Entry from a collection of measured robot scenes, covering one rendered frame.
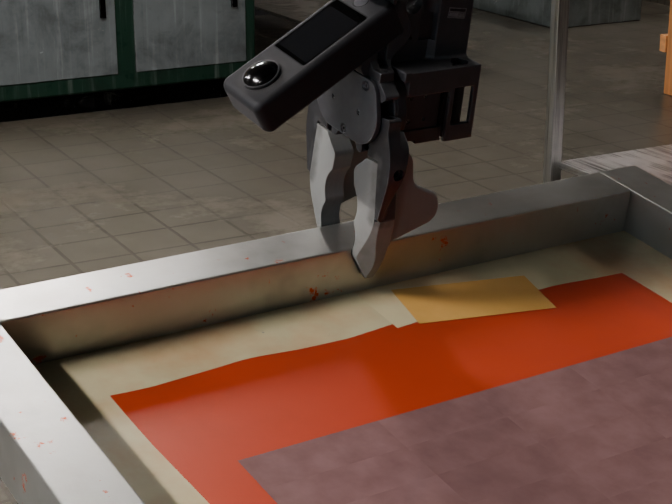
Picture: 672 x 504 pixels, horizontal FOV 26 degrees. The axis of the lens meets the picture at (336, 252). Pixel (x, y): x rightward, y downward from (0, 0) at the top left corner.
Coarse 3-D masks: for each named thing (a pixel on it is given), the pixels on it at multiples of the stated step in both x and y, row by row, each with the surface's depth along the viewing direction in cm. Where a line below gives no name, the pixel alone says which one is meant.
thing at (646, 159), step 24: (552, 0) 453; (552, 24) 455; (552, 48) 457; (552, 72) 459; (552, 96) 461; (552, 120) 463; (552, 144) 465; (552, 168) 468; (576, 168) 461; (600, 168) 461; (648, 168) 461
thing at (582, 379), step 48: (576, 288) 104; (624, 288) 105; (432, 336) 96; (480, 336) 97; (528, 336) 97; (576, 336) 98; (624, 336) 98; (480, 384) 91; (528, 384) 92; (576, 384) 92; (624, 384) 93; (528, 432) 87; (576, 432) 87; (624, 432) 88; (624, 480) 83
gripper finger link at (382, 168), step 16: (384, 112) 94; (384, 128) 93; (400, 128) 93; (384, 144) 93; (400, 144) 93; (384, 160) 93; (400, 160) 93; (384, 176) 94; (400, 176) 94; (384, 192) 94; (384, 208) 95
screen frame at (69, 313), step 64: (512, 192) 109; (576, 192) 111; (640, 192) 112; (192, 256) 95; (256, 256) 96; (320, 256) 97; (448, 256) 104; (0, 320) 86; (64, 320) 88; (128, 320) 91; (192, 320) 94; (0, 384) 80; (0, 448) 77; (64, 448) 75
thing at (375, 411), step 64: (192, 384) 88; (256, 384) 89; (320, 384) 89; (384, 384) 90; (448, 384) 91; (192, 448) 82; (256, 448) 83; (320, 448) 83; (384, 448) 84; (448, 448) 84; (512, 448) 85
